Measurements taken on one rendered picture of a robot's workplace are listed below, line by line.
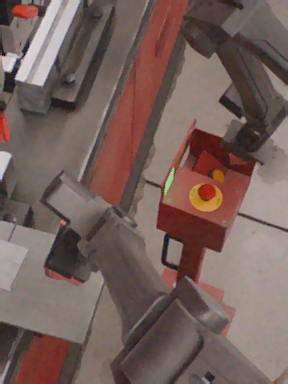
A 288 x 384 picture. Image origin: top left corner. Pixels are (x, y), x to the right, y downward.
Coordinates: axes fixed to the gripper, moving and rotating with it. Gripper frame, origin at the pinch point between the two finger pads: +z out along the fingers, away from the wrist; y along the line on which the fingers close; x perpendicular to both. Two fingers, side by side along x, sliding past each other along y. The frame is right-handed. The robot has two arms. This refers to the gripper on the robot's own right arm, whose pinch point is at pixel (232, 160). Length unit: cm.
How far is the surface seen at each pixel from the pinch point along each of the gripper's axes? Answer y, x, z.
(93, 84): 34.9, -0.8, 1.4
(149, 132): 19, -53, 83
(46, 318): 20, 57, -16
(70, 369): 7, 36, 79
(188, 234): 0.6, 15.4, 11.3
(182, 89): 16, -80, 88
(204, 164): 4.6, -0.6, 7.5
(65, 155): 32.2, 18.8, 0.5
